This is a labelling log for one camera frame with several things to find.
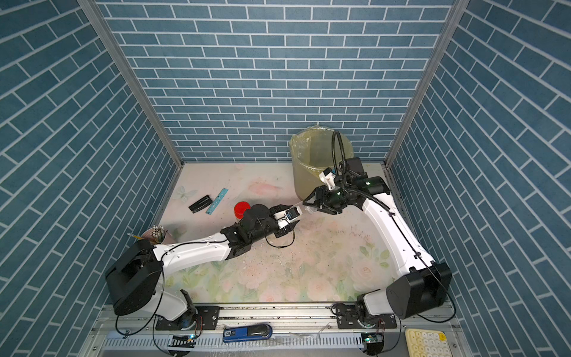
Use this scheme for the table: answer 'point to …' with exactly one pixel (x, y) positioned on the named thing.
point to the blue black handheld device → (247, 332)
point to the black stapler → (200, 204)
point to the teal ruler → (215, 204)
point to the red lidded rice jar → (240, 207)
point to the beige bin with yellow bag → (311, 153)
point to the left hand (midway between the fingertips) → (299, 213)
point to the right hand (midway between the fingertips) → (311, 205)
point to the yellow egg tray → (425, 343)
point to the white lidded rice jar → (299, 210)
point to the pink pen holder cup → (158, 235)
